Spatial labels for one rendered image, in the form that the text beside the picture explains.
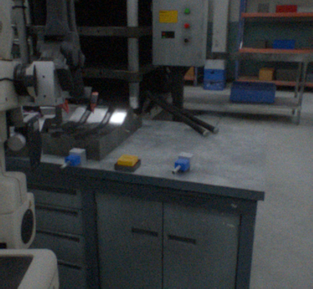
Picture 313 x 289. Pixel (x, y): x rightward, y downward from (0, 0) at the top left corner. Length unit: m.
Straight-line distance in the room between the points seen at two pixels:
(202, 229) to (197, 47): 1.09
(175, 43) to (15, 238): 1.40
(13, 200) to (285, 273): 1.58
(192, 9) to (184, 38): 0.16
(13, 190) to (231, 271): 0.85
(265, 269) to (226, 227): 0.87
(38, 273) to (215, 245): 0.75
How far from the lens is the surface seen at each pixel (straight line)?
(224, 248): 1.40
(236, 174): 1.29
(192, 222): 1.36
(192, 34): 2.05
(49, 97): 0.94
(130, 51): 2.02
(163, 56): 2.10
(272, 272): 2.17
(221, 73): 6.97
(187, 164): 1.27
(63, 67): 0.95
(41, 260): 0.88
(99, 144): 1.36
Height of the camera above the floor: 1.33
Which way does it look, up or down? 18 degrees down
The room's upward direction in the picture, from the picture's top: straight up
